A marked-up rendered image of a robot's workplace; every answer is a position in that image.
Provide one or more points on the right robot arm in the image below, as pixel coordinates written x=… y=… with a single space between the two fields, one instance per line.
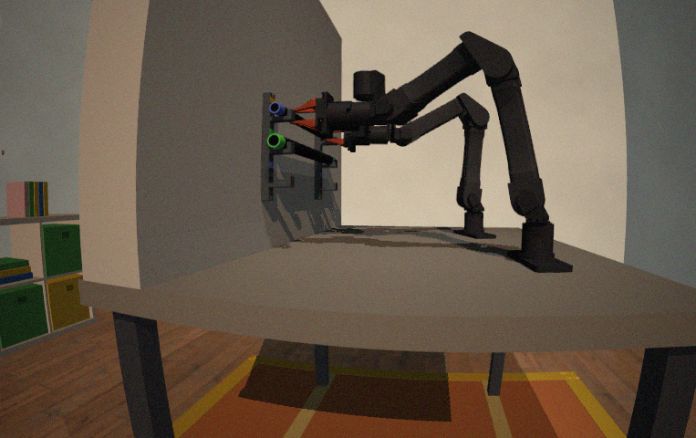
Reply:
x=474 y=126

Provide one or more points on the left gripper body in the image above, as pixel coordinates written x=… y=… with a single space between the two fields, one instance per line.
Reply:
x=331 y=114

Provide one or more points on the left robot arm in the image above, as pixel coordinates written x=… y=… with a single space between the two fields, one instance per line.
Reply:
x=399 y=106

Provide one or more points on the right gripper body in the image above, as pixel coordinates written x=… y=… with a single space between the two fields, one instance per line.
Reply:
x=347 y=143

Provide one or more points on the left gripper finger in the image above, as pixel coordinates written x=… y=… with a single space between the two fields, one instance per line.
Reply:
x=308 y=107
x=309 y=123

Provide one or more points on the dark grey wall rack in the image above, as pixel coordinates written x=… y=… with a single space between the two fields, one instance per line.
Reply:
x=267 y=155

